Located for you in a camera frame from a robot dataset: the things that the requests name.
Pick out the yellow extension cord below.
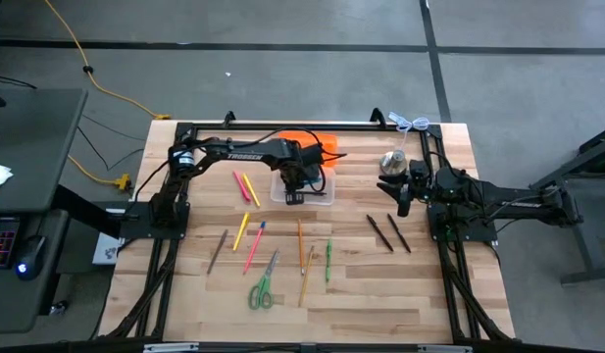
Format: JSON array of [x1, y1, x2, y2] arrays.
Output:
[[42, 0, 174, 122]]

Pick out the pink pen with blue cap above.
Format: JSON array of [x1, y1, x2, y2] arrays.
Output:
[[242, 220, 268, 277]]

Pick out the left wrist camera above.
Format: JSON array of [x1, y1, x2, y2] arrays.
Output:
[[301, 144, 327, 169]]

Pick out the white bundled cable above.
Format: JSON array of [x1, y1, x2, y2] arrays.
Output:
[[386, 111, 431, 153]]

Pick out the orange pencil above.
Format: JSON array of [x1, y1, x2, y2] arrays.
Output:
[[296, 218, 306, 277]]

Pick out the black computer mouse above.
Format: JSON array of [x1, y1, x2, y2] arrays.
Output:
[[15, 234, 47, 281]]

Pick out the black desk cable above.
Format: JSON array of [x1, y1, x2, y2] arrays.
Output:
[[0, 73, 38, 91]]

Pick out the silver frame bracket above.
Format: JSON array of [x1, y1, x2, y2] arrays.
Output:
[[143, 342, 200, 353], [418, 344, 474, 353]]

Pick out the black pen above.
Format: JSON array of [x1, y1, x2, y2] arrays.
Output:
[[365, 213, 395, 254], [385, 212, 413, 255]]

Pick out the yellow wooden pencil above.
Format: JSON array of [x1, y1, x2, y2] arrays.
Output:
[[297, 244, 316, 309]]

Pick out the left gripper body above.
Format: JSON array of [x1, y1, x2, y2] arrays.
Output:
[[279, 164, 325, 195]]

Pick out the black office desk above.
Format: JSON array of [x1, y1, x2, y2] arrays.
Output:
[[0, 86, 125, 334]]

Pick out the white printed box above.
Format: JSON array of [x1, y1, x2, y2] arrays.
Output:
[[92, 231, 126, 267]]

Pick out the bright yellow clip pen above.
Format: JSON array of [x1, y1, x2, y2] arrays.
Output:
[[232, 211, 251, 253]]

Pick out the backlit keyboard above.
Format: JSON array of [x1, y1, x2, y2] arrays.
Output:
[[0, 218, 22, 270]]

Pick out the yellow cord with outlet block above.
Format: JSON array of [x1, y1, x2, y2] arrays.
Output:
[[68, 154, 132, 192]]

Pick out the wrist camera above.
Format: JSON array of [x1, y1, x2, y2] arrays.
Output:
[[408, 158, 429, 181], [301, 144, 327, 169]]

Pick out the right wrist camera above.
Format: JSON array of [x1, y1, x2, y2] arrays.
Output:
[[408, 158, 429, 181]]

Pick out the thin black floor cable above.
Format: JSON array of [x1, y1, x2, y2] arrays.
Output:
[[76, 126, 145, 172], [79, 113, 147, 143]]

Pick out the green pen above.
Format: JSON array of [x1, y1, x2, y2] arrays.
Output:
[[324, 237, 334, 284]]

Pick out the clear plastic supply box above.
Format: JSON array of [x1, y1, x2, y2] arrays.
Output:
[[270, 166, 336, 207]]

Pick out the pink highlighter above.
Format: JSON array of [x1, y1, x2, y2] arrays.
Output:
[[232, 170, 252, 204]]

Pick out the green handled scissors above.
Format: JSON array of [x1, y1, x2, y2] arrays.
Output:
[[247, 248, 281, 312]]

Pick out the orange plastic box lid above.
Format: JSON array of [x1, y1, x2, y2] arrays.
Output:
[[277, 130, 339, 168]]

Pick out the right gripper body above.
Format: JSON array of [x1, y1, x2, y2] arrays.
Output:
[[398, 179, 434, 218]]

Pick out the black metal stand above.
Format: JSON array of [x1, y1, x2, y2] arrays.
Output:
[[529, 125, 605, 286]]

